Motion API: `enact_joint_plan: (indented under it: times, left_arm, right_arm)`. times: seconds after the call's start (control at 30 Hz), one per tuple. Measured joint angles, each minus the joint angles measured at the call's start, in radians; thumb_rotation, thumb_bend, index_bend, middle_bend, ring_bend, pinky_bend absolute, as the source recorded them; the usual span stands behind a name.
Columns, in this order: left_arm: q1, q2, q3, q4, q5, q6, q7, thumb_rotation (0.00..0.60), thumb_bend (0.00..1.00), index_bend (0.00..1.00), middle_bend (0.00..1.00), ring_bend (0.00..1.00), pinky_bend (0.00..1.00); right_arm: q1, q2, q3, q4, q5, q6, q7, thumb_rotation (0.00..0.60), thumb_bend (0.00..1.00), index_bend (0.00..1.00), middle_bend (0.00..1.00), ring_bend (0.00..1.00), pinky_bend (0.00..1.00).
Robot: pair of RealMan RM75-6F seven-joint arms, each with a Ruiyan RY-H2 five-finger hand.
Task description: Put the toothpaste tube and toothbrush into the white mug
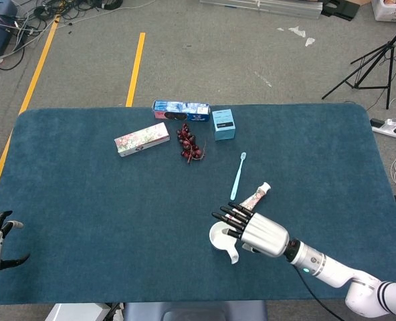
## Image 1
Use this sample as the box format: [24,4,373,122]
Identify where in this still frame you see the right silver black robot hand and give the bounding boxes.
[211,201,291,258]

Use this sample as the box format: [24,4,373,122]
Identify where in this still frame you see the floral toothpaste tube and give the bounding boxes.
[226,181,272,223]

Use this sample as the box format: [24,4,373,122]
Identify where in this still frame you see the pale blue cup with handle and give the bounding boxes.
[209,220,240,265]

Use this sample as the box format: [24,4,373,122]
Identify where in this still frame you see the light blue toothbrush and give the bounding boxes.
[230,152,248,201]

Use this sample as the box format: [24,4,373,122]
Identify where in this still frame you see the white plastic box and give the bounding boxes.
[45,302,110,321]

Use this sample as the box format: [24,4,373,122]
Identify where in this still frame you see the floral long box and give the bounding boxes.
[113,122,171,158]

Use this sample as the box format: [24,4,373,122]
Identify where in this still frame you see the blue felt table mat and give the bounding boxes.
[0,102,396,306]

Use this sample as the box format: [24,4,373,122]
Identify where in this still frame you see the small light blue box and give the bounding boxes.
[211,108,237,141]

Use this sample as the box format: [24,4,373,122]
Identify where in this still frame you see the dark red grape bunch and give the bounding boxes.
[175,122,207,165]

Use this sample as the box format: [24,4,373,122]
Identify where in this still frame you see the blue pink cookie box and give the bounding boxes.
[151,100,211,123]

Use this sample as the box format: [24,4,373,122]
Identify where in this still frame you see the white power strip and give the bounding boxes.
[370,117,396,140]

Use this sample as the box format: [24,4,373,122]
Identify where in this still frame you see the long yellow floor tape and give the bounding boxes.
[0,15,61,221]

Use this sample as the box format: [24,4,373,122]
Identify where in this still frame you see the short yellow floor tape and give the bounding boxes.
[125,32,146,108]

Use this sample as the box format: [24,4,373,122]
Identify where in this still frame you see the aluminium profile rails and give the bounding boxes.
[199,0,324,20]

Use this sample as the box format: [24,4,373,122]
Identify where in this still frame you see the black tripod stand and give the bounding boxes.
[321,16,396,110]

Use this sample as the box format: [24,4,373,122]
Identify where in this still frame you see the white plastic basket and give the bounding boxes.
[371,0,396,23]

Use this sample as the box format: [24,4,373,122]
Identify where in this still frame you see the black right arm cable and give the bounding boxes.
[296,265,346,321]

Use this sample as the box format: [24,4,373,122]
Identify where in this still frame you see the black flat bracket plate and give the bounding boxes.
[320,0,360,23]

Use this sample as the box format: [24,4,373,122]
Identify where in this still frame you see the black cable tangle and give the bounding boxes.
[0,0,159,71]

